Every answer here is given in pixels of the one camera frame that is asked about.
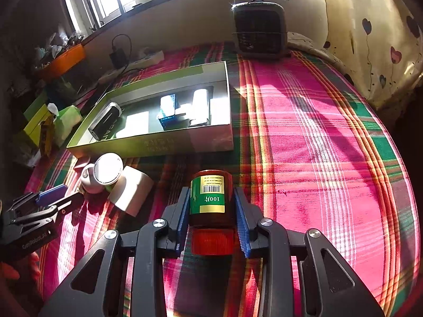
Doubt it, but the green round disc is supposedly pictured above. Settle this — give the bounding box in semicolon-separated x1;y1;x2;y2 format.
105;183;116;193

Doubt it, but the white round plug adapter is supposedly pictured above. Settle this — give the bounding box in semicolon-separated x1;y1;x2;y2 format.
80;152;123;194

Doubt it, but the white wall charger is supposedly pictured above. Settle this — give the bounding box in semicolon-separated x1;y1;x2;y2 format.
108;166;153;217

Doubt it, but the black rectangular power bank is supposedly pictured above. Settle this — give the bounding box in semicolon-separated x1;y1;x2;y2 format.
88;102;122;141

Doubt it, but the brown bottle red cap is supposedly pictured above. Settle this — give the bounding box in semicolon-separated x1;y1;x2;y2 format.
188;170;236;256

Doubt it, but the blue usb stick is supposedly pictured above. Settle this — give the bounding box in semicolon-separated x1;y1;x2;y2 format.
158;113;190;130

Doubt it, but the small white cylinder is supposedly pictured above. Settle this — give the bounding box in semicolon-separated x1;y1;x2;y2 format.
159;94;176;119

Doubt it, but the person's left hand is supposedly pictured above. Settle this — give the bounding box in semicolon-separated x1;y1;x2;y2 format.
1;252;41;281

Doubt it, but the yellow snack packet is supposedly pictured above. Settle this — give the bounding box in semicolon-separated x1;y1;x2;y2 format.
39;115;54;157

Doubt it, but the yellow green box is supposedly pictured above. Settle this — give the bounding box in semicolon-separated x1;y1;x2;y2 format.
24;91;51;147

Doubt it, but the green tissue pack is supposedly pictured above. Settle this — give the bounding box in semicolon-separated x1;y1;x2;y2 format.
47;102;82;147

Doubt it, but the plaid pink green cloth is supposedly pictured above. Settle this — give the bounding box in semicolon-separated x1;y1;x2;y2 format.
24;41;422;317

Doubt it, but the orange tray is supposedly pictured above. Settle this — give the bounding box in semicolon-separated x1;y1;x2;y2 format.
34;44;86;82

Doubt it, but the green white cardboard box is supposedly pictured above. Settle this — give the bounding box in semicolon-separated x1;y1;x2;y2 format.
67;62;234;158

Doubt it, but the white power strip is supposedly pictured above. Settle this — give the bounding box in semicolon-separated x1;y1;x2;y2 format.
98;51;164;85

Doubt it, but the heart pattern curtain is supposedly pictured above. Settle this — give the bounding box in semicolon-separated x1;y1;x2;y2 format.
325;0;422;111

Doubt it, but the black small fan heater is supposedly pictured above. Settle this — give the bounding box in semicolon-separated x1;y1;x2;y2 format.
231;0;287;59

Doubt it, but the black charger with cable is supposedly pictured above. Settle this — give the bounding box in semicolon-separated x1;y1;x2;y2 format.
109;34;133;69

